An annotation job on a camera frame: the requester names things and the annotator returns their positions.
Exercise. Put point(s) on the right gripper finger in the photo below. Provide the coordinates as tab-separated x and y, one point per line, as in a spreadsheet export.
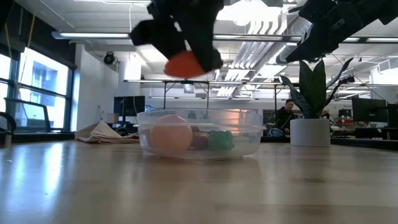
303	45
321	48

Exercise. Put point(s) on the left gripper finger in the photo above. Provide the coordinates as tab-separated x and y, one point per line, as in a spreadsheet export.
211	60
175	51

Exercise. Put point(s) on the orange toy carrot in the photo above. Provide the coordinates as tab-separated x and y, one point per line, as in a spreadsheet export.
183	67

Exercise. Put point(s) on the green toy pea pod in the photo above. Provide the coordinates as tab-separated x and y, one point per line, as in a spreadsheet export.
220	140

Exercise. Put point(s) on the red toy strawberry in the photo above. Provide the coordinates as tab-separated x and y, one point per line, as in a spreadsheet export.
199	141

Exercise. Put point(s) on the toy peach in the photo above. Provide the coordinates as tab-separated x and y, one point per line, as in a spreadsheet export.
171	133

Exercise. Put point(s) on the clear plastic tupperware container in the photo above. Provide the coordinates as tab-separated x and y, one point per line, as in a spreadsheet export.
248	146

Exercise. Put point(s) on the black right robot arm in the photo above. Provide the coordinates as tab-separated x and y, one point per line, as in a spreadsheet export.
385	9

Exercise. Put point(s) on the black computer monitor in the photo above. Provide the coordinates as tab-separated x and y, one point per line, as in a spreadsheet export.
129	105

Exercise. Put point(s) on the person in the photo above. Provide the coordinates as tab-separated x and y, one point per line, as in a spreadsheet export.
284	116

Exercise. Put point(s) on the wide dark computer monitor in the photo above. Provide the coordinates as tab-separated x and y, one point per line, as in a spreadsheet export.
370	110

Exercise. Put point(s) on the long ceiling light bar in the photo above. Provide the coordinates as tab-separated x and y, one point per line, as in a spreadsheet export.
93	35

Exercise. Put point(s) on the snake plant in white pot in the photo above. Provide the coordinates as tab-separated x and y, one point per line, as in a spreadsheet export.
310	132

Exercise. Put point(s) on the beige folded cloth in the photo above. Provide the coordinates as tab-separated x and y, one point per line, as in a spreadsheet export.
102	132

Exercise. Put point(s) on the large window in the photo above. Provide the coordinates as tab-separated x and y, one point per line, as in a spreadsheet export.
43	81

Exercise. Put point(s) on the ribbed silver ventilation duct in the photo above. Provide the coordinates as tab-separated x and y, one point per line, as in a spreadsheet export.
280	51

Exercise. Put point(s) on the round black ceiling camera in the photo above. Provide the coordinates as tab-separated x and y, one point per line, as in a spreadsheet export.
109	58

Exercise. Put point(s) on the black aluminium table frame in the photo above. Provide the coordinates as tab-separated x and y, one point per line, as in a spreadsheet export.
357	141

